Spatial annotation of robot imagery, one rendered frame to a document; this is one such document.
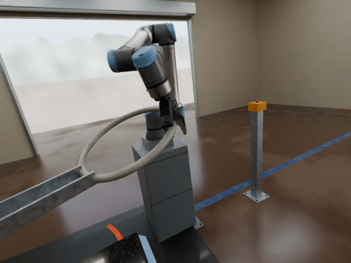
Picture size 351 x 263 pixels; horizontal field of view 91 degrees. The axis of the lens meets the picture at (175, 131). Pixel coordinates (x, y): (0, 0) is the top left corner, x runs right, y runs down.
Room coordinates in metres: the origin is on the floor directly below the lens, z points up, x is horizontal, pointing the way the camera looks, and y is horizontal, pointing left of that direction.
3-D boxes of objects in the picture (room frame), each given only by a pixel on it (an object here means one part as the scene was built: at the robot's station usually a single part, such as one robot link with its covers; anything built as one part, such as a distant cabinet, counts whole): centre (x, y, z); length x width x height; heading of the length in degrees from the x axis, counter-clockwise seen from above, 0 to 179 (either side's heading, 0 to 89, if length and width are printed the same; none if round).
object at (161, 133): (1.45, 0.17, 0.98); 0.19 x 0.19 x 0.10
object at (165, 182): (1.46, 0.18, 0.42); 0.50 x 0.50 x 0.85; 24
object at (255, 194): (1.65, -0.83, 0.54); 0.20 x 0.20 x 1.09; 23
